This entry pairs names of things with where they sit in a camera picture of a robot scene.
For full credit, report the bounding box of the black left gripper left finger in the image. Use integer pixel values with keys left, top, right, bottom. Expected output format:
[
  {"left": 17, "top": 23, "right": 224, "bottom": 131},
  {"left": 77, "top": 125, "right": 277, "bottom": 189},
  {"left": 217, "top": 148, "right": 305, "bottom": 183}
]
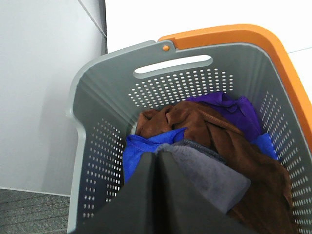
[{"left": 75, "top": 153, "right": 156, "bottom": 234}]

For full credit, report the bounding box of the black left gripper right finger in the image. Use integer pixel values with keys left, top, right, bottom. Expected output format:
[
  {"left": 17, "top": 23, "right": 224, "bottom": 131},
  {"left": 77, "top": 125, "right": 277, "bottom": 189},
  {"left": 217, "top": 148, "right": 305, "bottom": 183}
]
[{"left": 157, "top": 151, "right": 254, "bottom": 234}]

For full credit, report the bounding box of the dark grey towel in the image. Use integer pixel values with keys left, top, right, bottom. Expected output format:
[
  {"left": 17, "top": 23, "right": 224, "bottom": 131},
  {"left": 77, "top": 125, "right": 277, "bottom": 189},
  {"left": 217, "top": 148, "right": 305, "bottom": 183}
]
[{"left": 156, "top": 139, "right": 251, "bottom": 214}]

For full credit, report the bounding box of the blue towel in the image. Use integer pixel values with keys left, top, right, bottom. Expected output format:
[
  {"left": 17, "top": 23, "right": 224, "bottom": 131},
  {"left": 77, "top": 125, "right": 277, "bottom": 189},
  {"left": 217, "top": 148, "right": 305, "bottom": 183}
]
[{"left": 122, "top": 127, "right": 277, "bottom": 182}]

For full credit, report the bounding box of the brown towel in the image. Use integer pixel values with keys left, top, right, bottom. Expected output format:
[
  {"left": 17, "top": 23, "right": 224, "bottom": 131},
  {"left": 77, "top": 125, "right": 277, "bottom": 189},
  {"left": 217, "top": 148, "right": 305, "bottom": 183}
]
[{"left": 136, "top": 101, "right": 298, "bottom": 234}]

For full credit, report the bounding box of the purple towel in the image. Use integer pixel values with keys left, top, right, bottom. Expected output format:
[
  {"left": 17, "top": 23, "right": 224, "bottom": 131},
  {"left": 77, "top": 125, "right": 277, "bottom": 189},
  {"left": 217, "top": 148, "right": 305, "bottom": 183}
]
[{"left": 187, "top": 92, "right": 262, "bottom": 142}]

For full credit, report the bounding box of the grey perforated basket orange rim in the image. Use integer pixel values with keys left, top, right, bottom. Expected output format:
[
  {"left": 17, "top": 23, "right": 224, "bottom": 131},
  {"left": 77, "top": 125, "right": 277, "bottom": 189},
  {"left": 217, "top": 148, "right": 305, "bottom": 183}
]
[{"left": 67, "top": 24, "right": 312, "bottom": 234}]

